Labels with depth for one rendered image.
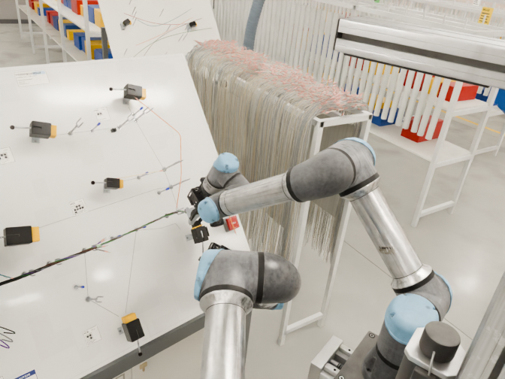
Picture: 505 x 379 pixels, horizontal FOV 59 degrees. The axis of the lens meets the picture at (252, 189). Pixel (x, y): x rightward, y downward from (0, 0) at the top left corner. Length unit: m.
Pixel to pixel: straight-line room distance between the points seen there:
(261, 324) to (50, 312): 1.69
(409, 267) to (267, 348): 1.74
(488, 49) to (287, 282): 0.62
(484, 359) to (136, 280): 1.22
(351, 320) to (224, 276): 2.24
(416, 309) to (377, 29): 0.71
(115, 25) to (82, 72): 2.89
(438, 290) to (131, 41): 3.86
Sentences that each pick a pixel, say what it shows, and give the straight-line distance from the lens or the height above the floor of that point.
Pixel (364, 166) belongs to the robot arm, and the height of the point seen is 1.64.
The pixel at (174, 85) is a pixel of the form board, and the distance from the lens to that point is 1.89.
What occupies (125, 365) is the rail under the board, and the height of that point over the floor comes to 0.83.
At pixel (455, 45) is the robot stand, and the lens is 0.63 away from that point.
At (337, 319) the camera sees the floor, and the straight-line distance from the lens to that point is 3.12.
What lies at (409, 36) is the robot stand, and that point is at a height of 2.02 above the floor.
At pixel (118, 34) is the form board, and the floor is 1.27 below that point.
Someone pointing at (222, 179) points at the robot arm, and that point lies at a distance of 1.43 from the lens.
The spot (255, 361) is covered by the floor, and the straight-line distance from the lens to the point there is 2.77.
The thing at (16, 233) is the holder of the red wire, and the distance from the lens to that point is 1.44.
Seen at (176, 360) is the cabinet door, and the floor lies 0.65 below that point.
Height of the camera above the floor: 2.10
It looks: 28 degrees down
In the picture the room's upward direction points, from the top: 6 degrees clockwise
